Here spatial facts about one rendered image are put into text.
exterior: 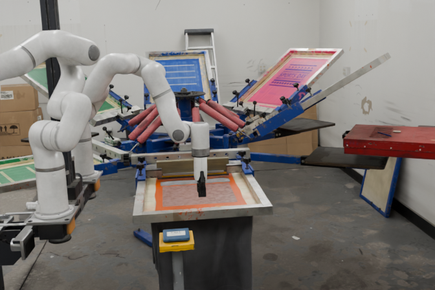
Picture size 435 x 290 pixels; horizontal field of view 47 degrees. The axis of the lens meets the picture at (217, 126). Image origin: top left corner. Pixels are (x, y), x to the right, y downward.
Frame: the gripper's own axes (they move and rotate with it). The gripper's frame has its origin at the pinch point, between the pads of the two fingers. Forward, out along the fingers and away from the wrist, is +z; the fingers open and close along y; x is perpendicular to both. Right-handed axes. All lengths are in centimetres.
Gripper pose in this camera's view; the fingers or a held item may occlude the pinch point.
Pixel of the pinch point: (201, 190)
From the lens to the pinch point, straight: 209.4
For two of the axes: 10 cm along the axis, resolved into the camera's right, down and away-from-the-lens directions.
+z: 0.2, 9.8, 1.9
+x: 9.9, -0.4, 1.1
